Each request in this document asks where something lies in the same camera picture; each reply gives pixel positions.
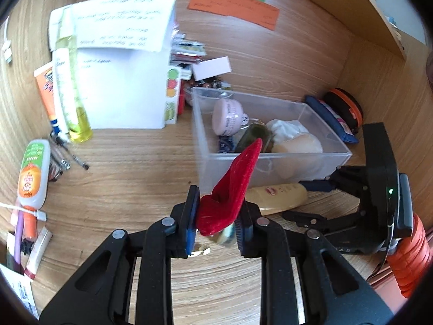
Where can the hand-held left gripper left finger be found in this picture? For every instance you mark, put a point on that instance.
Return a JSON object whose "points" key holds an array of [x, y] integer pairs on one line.
{"points": [[192, 233]]}

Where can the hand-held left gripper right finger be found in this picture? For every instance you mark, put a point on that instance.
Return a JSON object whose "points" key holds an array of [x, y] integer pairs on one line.
{"points": [[244, 233]]}

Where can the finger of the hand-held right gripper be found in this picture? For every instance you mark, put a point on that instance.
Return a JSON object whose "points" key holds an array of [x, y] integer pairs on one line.
{"points": [[318, 185], [311, 222]]}

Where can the pale yellow bottle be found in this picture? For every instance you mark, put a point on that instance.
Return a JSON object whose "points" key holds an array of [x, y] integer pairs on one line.
{"points": [[280, 198]]}

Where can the cream round jar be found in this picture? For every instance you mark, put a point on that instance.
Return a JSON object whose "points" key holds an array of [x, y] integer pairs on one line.
{"points": [[299, 149]]}

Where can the red velvet pouch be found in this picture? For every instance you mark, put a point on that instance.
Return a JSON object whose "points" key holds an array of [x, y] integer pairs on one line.
{"points": [[233, 189]]}

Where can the clear plastic bin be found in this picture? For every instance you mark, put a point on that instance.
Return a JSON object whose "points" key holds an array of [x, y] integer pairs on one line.
{"points": [[209, 172]]}

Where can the white plastic bag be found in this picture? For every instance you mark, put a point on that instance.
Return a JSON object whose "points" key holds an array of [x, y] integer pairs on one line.
{"points": [[287, 127]]}

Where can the dark green bottle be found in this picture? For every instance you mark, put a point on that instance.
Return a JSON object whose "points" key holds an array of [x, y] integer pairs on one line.
{"points": [[253, 135]]}

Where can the small blue box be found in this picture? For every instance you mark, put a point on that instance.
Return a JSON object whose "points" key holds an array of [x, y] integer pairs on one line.
{"points": [[225, 145]]}

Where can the pale pink round jar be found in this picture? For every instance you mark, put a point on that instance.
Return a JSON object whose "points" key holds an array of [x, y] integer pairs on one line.
{"points": [[226, 115]]}

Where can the person's right forearm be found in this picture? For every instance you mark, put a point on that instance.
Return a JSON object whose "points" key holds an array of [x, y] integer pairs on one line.
{"points": [[409, 260]]}

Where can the wooden desktop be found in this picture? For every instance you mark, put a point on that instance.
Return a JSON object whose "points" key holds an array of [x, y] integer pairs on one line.
{"points": [[135, 182]]}

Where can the blue pouch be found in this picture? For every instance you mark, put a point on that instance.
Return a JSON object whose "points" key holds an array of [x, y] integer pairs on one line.
{"points": [[333, 120]]}

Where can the orange black round case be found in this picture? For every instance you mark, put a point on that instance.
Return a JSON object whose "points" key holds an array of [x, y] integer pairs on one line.
{"points": [[345, 103]]}

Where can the fruit printed box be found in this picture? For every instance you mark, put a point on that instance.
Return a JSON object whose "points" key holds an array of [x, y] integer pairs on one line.
{"points": [[172, 91]]}

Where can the white glue stick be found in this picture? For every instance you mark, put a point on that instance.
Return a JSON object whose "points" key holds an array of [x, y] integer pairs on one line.
{"points": [[37, 254]]}

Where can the small white box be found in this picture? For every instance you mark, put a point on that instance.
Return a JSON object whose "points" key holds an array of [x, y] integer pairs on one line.
{"points": [[213, 67]]}

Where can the yellow spray bottle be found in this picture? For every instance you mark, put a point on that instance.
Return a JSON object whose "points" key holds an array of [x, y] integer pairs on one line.
{"points": [[77, 122]]}

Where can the white bottle orange label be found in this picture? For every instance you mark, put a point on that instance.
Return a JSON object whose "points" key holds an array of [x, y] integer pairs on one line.
{"points": [[33, 172]]}

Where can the white tube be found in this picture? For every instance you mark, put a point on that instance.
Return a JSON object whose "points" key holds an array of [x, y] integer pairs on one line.
{"points": [[62, 123]]}

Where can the wooden shelf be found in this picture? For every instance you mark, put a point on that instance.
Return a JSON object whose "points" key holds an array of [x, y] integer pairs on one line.
{"points": [[379, 10]]}

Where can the purple pen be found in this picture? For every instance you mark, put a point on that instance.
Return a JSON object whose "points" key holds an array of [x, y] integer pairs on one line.
{"points": [[18, 243]]}

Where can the white printed label paper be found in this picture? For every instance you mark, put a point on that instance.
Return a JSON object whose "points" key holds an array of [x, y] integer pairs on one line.
{"points": [[20, 294]]}

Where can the pile of small packets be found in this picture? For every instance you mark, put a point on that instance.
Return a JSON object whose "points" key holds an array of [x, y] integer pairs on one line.
{"points": [[187, 50]]}

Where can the orange sticky note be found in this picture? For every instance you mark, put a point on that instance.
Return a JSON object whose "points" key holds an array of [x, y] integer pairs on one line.
{"points": [[233, 5]]}

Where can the orange tube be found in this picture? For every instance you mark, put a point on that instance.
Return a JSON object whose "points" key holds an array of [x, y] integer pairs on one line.
{"points": [[45, 88]]}

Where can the white handwritten paper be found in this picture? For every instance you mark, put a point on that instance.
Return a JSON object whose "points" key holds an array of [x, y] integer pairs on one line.
{"points": [[128, 23]]}

